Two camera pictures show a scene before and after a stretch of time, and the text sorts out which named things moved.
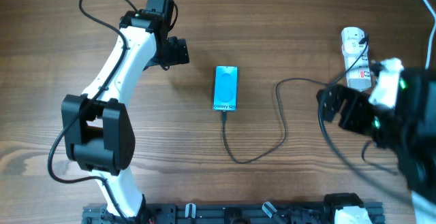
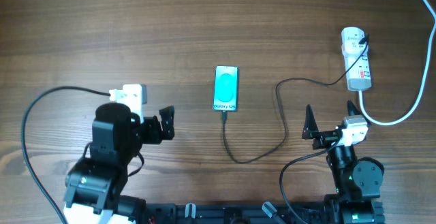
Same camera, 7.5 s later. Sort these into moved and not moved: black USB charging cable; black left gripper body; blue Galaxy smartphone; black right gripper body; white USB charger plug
Moved: black right gripper body; black left gripper body
Not moved: black USB charging cable; white USB charger plug; blue Galaxy smartphone
